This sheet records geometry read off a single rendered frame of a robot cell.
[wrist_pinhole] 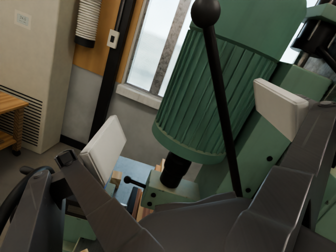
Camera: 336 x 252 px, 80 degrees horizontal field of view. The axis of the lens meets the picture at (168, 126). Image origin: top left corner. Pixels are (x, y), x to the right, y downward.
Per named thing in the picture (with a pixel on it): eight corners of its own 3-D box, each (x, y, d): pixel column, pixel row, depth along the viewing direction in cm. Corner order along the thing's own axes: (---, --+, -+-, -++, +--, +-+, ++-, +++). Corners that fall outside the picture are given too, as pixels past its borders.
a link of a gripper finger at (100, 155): (105, 187, 14) (96, 189, 14) (127, 140, 21) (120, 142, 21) (88, 151, 13) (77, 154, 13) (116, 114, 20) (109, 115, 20)
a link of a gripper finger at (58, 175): (82, 198, 13) (40, 207, 13) (107, 155, 17) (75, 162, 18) (71, 180, 12) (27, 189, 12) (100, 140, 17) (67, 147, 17)
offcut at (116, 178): (110, 178, 69) (113, 170, 68) (119, 180, 70) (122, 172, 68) (108, 186, 66) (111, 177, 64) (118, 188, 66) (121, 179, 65)
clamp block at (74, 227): (66, 192, 62) (71, 169, 58) (109, 204, 63) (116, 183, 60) (37, 235, 48) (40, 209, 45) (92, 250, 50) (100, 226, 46)
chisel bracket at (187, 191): (141, 191, 57) (151, 168, 54) (187, 205, 59) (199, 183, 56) (137, 212, 50) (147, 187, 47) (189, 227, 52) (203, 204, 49)
